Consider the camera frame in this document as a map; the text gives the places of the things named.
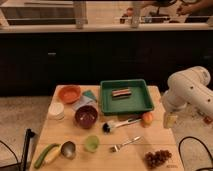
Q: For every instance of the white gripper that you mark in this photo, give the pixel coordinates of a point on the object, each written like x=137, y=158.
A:
x=169, y=120

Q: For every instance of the bunch of dark grapes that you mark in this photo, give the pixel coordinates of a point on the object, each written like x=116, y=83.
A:
x=154, y=160

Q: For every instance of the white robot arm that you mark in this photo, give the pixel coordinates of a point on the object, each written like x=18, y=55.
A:
x=188, y=86

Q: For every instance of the green plastic tray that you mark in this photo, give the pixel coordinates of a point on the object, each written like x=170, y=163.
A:
x=139, y=102

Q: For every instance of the striped block in tray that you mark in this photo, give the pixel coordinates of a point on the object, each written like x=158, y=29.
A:
x=121, y=93

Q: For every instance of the orange peach fruit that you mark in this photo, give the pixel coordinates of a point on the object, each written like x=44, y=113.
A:
x=147, y=119

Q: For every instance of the silver fork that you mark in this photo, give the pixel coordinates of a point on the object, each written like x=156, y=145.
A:
x=117, y=147

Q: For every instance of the black white dish brush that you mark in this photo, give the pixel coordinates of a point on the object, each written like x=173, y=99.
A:
x=111, y=125

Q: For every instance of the green small cup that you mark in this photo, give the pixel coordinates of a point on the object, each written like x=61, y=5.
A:
x=91, y=143

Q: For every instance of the teal grey cloth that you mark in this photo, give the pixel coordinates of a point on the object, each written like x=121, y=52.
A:
x=87, y=98

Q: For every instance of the dark red bowl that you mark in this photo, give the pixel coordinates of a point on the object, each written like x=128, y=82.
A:
x=86, y=116

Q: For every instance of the orange bowl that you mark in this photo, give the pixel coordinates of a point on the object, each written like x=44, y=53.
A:
x=69, y=94

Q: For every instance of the yellow banana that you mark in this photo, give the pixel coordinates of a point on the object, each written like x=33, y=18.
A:
x=52, y=155

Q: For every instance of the green zucchini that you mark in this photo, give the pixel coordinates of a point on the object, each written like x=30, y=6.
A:
x=43, y=154

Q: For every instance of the black stand left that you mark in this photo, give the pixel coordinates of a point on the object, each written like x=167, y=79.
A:
x=28, y=136

